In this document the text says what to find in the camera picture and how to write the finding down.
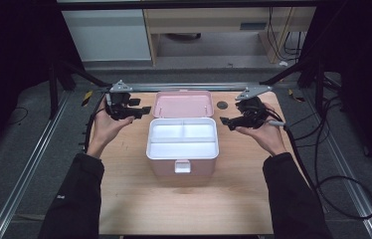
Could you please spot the yellow black tape strip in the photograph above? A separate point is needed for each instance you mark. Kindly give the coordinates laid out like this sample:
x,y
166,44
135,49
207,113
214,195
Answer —
x,y
295,97
87,98

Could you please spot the white cabinet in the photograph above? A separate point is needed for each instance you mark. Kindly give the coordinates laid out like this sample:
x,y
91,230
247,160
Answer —
x,y
107,33

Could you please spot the black metal stand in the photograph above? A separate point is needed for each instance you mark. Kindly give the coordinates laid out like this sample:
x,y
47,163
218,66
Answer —
x,y
320,86
53,89

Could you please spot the white compartment tray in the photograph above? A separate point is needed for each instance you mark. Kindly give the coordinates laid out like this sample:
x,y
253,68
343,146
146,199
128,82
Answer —
x,y
180,150

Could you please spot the black round table grommet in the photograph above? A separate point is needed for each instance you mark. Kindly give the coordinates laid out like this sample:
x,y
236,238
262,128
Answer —
x,y
222,105

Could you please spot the pink storage box with lid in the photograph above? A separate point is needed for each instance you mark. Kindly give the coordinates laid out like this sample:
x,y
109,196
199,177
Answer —
x,y
187,167

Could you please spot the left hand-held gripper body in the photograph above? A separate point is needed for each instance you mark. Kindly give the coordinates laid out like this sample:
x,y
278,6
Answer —
x,y
121,99

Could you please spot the person's right hand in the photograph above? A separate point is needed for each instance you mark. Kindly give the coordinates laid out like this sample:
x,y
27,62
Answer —
x,y
268,139

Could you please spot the silver metal rail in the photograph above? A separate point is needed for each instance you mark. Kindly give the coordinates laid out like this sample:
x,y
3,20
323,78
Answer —
x,y
190,86
349,179
25,176

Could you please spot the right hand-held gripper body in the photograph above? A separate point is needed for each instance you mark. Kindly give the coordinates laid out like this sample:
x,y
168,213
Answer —
x,y
250,111

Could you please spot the person's left hand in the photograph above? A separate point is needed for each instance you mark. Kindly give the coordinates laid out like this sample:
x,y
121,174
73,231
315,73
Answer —
x,y
106,132

